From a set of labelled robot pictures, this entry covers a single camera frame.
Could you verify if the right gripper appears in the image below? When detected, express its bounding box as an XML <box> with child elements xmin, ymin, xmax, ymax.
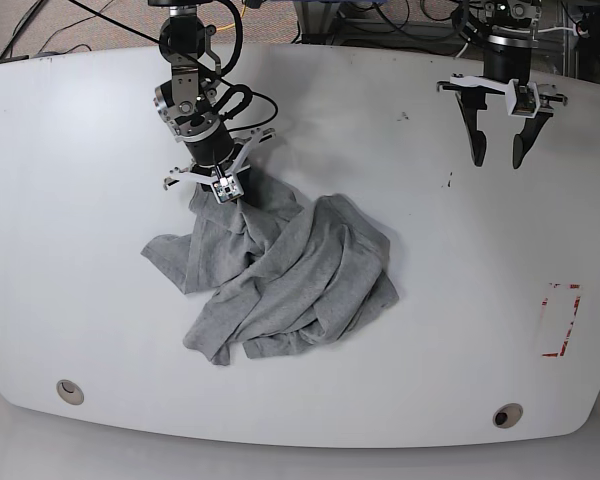
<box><xmin>163</xmin><ymin>127</ymin><xmax>276</xmax><ymax>208</ymax></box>

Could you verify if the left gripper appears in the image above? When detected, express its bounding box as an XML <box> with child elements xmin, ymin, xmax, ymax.
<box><xmin>436</xmin><ymin>44</ymin><xmax>566</xmax><ymax>169</ymax></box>

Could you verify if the grey t-shirt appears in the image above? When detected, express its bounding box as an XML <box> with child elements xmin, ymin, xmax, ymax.
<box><xmin>142</xmin><ymin>174</ymin><xmax>399</xmax><ymax>366</ymax></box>

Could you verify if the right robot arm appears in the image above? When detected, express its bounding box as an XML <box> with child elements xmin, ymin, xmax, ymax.
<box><xmin>148</xmin><ymin>1</ymin><xmax>275</xmax><ymax>204</ymax></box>

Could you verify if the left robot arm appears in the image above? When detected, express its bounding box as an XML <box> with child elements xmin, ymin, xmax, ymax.
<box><xmin>436</xmin><ymin>1</ymin><xmax>568</xmax><ymax>169</ymax></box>

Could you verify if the red tape rectangle marking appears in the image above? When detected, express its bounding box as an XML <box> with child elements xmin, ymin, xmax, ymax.
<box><xmin>535</xmin><ymin>283</ymin><xmax>583</xmax><ymax>358</ymax></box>

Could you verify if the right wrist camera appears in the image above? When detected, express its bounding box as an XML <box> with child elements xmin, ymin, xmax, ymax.
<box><xmin>211</xmin><ymin>175</ymin><xmax>244</xmax><ymax>204</ymax></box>

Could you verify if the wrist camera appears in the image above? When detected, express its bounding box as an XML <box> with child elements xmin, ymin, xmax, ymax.
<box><xmin>211</xmin><ymin>175</ymin><xmax>244</xmax><ymax>204</ymax></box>
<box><xmin>504</xmin><ymin>79</ymin><xmax>540</xmax><ymax>118</ymax></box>

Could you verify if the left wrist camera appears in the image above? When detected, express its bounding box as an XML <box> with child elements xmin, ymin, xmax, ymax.
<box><xmin>504</xmin><ymin>79</ymin><xmax>540</xmax><ymax>118</ymax></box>

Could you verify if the white cable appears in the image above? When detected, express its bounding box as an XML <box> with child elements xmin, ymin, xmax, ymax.
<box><xmin>454</xmin><ymin>23</ymin><xmax>576</xmax><ymax>59</ymax></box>

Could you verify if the yellow cable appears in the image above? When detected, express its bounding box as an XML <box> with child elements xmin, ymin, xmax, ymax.
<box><xmin>214</xmin><ymin>0</ymin><xmax>246</xmax><ymax>34</ymax></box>

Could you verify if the aluminium frame rail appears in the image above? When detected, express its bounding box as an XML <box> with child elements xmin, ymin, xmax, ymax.
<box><xmin>292</xmin><ymin>1</ymin><xmax>579</xmax><ymax>78</ymax></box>

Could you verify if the left table cable grommet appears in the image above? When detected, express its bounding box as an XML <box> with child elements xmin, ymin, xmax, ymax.
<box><xmin>56</xmin><ymin>379</ymin><xmax>84</xmax><ymax>406</ymax></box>

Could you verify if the table cable grommet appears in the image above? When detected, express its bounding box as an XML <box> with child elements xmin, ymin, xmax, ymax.
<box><xmin>56</xmin><ymin>379</ymin><xmax>84</xmax><ymax>406</ymax></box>
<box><xmin>492</xmin><ymin>403</ymin><xmax>524</xmax><ymax>429</ymax></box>

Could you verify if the black floor cable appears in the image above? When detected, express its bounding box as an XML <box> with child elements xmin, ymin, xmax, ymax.
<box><xmin>0</xmin><ymin>0</ymin><xmax>116</xmax><ymax>61</ymax></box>

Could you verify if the right table cable grommet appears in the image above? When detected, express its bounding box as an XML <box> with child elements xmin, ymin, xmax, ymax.
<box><xmin>492</xmin><ymin>403</ymin><xmax>524</xmax><ymax>429</ymax></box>

